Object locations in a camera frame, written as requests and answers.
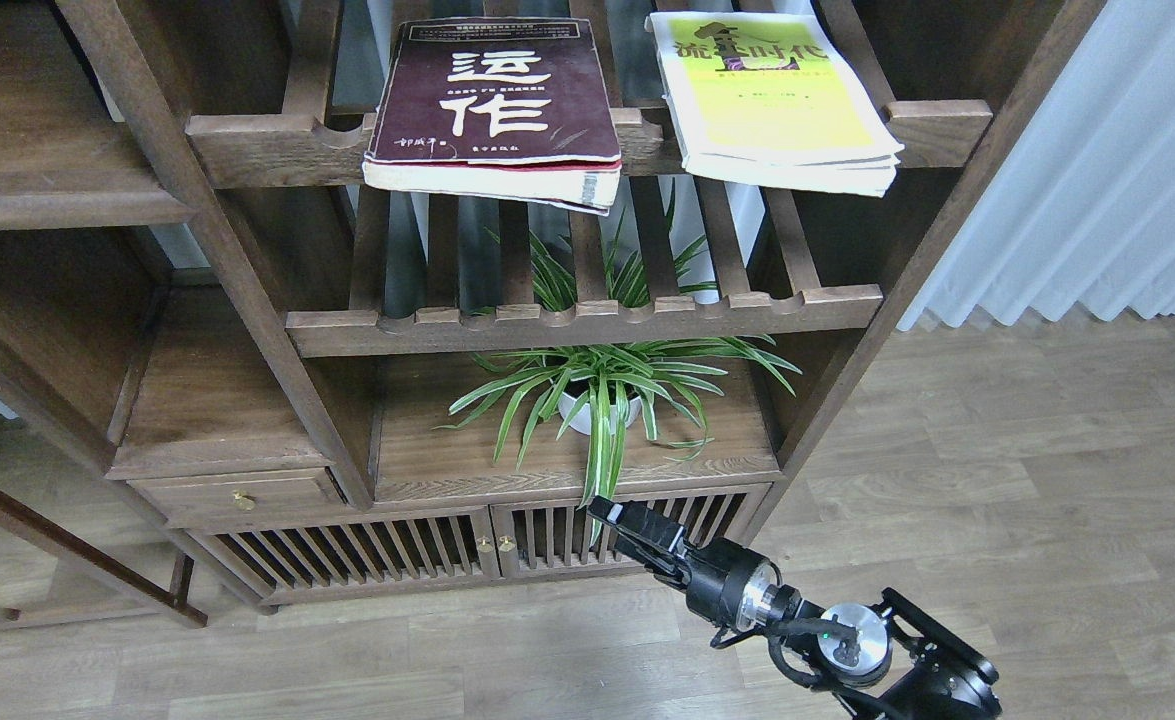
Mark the brass drawer knob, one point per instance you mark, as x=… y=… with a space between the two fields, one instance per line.
x=242 y=501

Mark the white pleated curtain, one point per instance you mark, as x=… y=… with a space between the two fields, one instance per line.
x=1081 y=218

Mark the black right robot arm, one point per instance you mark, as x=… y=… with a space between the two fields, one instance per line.
x=885 y=661

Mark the white plant pot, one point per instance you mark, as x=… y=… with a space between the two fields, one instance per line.
x=578 y=412

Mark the dark wooden side frame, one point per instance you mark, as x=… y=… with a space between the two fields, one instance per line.
x=50 y=574

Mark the green spider plant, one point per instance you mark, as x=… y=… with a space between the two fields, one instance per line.
x=671 y=377

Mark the dark wooden bookshelf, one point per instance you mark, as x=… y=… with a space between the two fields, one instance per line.
x=191 y=305

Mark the maroon book white characters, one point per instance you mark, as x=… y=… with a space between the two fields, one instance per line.
x=509 y=108

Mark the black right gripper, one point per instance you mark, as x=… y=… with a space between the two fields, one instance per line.
x=736 y=589

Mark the yellow green cover book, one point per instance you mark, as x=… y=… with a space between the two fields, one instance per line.
x=764 y=98

